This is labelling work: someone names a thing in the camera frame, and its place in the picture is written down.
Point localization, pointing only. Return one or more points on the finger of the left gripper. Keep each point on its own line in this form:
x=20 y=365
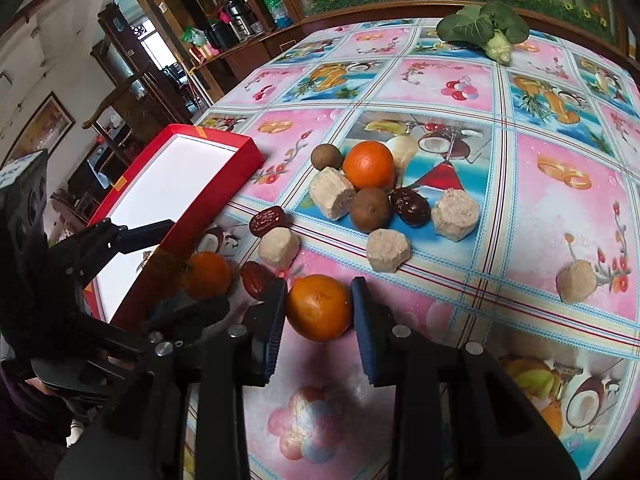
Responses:
x=179 y=319
x=132 y=240

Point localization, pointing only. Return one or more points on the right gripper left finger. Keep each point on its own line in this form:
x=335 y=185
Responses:
x=255 y=342

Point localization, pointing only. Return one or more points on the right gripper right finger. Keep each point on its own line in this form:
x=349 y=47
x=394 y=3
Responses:
x=378 y=334

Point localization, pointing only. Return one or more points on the red date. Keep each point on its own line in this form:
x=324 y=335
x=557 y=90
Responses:
x=267 y=219
x=256 y=279
x=412 y=208

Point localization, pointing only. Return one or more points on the orange mandarin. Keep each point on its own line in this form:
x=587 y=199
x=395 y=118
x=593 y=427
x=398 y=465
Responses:
x=319 y=308
x=206 y=275
x=369 y=164

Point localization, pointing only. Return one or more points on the beige cake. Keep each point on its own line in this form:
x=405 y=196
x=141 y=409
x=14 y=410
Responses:
x=387 y=250
x=455 y=215
x=279 y=247
x=576 y=282

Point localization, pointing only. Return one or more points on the red white gift box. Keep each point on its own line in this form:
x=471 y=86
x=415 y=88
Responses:
x=187 y=175

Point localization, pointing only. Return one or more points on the brown kiwi-like fruit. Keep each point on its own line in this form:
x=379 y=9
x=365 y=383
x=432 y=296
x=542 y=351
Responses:
x=370 y=210

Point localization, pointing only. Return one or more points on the beige cake cylinder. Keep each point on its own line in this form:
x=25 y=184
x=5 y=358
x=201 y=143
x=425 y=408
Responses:
x=332 y=193

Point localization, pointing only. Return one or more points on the small brown round fruit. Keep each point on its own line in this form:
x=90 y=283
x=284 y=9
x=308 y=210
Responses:
x=326 y=155

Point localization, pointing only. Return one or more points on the colourful fruit print tablecloth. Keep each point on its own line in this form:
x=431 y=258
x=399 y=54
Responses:
x=548 y=147

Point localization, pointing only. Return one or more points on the green water bottle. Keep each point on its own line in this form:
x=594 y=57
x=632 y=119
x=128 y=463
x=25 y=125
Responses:
x=279 y=13

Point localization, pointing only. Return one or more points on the green leafy vegetable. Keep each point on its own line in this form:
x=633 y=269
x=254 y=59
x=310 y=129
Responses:
x=493 y=27

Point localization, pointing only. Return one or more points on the framed wall painting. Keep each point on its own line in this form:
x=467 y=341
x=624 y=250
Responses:
x=44 y=130

